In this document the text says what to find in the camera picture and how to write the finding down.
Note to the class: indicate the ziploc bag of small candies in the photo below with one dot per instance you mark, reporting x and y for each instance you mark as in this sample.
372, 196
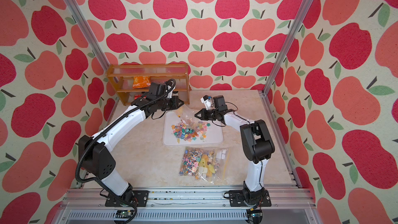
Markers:
189, 162

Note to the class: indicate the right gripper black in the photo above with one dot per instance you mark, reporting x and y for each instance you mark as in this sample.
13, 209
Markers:
204, 112

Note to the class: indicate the ziploc bag of colourful candies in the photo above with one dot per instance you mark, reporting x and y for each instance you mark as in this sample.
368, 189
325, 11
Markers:
187, 116

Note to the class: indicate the white plastic tray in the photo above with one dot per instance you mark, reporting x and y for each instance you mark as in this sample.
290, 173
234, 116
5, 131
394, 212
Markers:
214, 134

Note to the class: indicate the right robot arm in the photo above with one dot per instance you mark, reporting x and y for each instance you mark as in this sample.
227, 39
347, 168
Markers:
258, 148

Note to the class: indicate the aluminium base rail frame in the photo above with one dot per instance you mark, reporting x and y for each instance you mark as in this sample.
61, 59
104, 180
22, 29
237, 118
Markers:
189, 205

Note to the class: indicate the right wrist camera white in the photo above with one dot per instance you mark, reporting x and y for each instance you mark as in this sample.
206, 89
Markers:
207, 101

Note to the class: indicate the right aluminium corner post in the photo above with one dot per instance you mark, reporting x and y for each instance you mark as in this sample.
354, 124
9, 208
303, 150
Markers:
293, 30

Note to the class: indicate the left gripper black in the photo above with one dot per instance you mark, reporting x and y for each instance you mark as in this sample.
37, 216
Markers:
175, 104

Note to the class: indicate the ziploc bag of yellow candies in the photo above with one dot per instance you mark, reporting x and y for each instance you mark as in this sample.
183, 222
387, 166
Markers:
212, 165

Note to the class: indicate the poured candies pile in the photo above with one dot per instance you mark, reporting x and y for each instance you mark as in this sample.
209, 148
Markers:
182, 133

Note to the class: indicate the left aluminium corner post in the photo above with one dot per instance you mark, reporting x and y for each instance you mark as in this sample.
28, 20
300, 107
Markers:
87, 32

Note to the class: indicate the aluminium corner post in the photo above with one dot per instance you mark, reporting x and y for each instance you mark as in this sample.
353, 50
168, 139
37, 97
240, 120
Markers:
87, 32
293, 30

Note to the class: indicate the wooden shelf rack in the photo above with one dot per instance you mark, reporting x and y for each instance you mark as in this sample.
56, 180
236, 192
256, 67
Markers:
131, 80

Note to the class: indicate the orange snack bag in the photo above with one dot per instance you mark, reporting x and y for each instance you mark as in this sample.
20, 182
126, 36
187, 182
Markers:
141, 82

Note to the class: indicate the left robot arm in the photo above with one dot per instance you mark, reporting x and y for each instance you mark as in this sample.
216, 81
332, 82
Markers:
96, 162

